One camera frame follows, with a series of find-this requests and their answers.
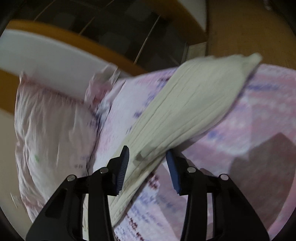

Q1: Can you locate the floral pink bed sheet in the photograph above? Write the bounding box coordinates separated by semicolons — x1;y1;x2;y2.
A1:
93;64;295;240

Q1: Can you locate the cream knitted sweater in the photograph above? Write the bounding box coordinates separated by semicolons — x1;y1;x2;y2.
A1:
108;53;262;225

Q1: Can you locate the wooden headboard with white panel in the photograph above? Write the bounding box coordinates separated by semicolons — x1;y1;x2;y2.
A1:
1;20;146;113

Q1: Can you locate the pink floral pillow near edge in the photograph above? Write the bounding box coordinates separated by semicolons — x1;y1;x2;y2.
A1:
15;64;120;220

